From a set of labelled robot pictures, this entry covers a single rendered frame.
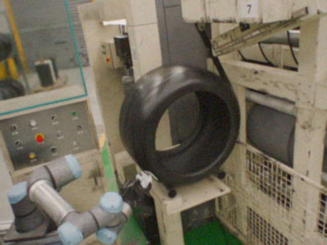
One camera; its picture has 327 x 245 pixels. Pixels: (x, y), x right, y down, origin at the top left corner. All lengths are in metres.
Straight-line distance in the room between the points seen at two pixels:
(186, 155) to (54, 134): 0.83
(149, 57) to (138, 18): 0.20
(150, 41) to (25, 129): 0.91
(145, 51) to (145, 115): 0.46
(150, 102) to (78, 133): 0.85
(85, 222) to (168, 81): 0.64
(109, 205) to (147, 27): 0.92
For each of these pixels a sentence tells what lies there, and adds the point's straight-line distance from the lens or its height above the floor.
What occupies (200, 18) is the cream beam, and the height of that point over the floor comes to 1.66.
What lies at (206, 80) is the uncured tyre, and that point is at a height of 1.41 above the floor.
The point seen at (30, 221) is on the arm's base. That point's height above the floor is 0.77.
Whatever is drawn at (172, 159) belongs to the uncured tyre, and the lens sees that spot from 1.69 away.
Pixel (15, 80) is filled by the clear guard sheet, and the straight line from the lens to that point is 1.87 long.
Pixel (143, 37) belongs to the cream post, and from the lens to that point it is 1.59.
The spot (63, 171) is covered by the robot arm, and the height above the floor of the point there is 1.14.
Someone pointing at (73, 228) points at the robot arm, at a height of 1.14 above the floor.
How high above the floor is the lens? 1.75
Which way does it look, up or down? 22 degrees down
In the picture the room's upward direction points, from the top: 7 degrees counter-clockwise
